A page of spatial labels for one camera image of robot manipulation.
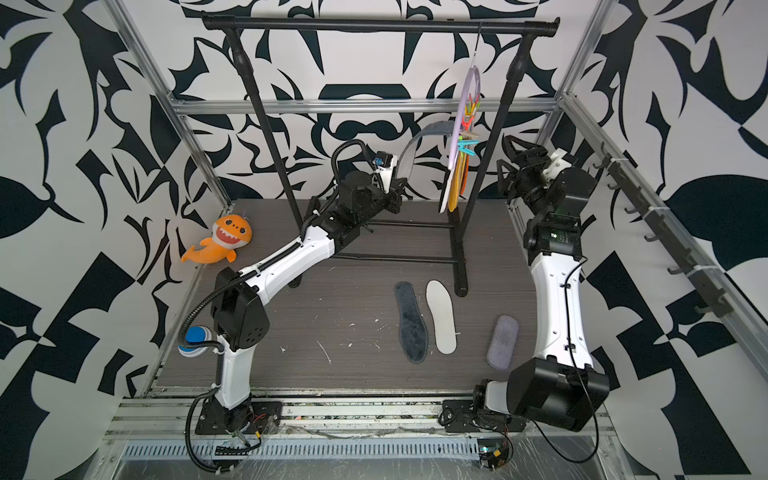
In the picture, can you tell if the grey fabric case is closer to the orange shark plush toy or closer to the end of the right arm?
the end of the right arm

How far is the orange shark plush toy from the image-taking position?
39.9 inches

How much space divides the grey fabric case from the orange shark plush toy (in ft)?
2.82

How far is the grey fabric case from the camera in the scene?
826 mm

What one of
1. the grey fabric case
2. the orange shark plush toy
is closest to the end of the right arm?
the grey fabric case
